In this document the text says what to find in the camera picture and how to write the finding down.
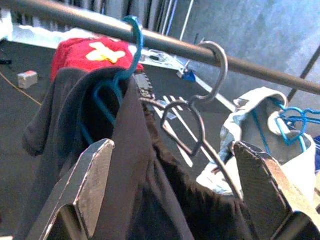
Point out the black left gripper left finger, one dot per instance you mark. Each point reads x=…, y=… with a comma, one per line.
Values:
x=82, y=190

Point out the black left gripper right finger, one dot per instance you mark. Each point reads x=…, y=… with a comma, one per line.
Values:
x=270, y=200

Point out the bright blue plastic hanger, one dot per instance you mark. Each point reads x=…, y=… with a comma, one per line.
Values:
x=287, y=117

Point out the dark grey metal hanger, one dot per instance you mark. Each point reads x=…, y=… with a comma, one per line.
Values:
x=223, y=62

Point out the teal plastic hanger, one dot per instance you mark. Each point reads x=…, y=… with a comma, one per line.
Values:
x=138, y=37

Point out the black jacket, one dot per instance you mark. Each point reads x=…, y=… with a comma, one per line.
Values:
x=130, y=150

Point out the grey white garment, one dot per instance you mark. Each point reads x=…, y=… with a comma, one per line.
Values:
x=250, y=125

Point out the small grey box red top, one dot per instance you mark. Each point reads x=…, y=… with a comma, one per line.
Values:
x=27, y=80

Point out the red garment yellow print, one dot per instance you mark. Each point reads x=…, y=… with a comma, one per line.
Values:
x=72, y=55

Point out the black metal clothes rack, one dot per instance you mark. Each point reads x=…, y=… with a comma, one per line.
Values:
x=170, y=43

